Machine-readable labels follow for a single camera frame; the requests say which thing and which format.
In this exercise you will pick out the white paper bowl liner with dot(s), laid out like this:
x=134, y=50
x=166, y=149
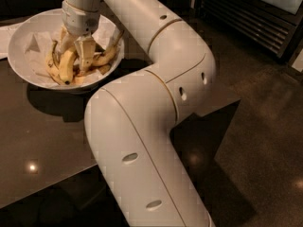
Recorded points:
x=104, y=37

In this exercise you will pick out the white napkin on table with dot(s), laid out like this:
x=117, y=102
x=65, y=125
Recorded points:
x=6, y=33

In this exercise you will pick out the spotted banana right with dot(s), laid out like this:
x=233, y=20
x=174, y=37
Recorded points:
x=109, y=53

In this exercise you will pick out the spotted banana left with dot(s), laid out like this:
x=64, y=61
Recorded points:
x=52, y=64

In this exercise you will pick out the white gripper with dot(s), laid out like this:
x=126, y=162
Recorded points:
x=80, y=20

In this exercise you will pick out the spotted banana bottom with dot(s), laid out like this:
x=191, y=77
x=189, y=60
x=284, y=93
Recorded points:
x=93, y=75

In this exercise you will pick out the white ceramic bowl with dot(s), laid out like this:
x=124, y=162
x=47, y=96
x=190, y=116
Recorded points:
x=19, y=48

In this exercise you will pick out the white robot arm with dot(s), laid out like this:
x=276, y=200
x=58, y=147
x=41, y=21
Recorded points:
x=128, y=120

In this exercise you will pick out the dark refrigerator with vent grille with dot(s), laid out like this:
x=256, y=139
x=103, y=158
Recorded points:
x=274, y=24

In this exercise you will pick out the spotted banana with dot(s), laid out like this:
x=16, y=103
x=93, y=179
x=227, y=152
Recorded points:
x=52, y=64
x=93, y=75
x=109, y=53

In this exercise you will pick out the large yellow banana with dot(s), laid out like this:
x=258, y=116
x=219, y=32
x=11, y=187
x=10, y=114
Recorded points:
x=66, y=64

